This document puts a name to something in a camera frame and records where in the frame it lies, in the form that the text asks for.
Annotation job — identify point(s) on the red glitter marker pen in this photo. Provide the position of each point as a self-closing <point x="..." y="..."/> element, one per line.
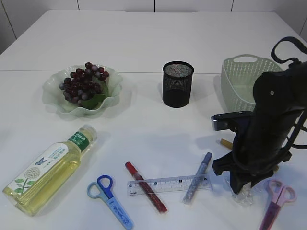
<point x="146" y="188"/>

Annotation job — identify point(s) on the yellow tea drink bottle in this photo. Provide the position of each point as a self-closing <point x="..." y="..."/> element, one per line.
<point x="33" y="188"/>

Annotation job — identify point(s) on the clear plastic ruler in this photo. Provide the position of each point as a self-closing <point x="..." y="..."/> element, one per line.
<point x="170" y="184"/>

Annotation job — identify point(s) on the blue safety scissors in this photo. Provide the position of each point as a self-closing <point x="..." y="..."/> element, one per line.
<point x="98" y="190"/>

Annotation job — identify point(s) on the green plastic woven basket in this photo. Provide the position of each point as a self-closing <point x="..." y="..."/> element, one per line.
<point x="238" y="76"/>

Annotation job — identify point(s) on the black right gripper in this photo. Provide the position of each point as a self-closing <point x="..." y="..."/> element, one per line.
<point x="258" y="148"/>

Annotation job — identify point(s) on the pink purple safety scissors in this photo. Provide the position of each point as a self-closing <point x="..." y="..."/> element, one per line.
<point x="281" y="194"/>

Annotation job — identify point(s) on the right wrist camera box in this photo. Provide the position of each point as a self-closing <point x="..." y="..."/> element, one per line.
<point x="233" y="121"/>

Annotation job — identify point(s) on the green glass wavy plate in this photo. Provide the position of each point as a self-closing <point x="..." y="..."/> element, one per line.
<point x="53" y="97"/>

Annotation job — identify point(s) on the gold glitter marker pen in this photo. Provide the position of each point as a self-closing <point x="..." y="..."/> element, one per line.
<point x="226" y="143"/>

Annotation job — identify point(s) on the blue glitter marker pen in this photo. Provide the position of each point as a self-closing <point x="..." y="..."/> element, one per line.
<point x="197" y="178"/>

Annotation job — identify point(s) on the clear plastic sheet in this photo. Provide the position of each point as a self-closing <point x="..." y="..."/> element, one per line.
<point x="247" y="196"/>

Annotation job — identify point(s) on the black mesh pen holder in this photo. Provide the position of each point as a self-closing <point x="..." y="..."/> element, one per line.
<point x="177" y="82"/>

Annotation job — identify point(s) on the purple artificial grape bunch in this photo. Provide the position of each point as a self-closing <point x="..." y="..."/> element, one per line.
<point x="86" y="87"/>

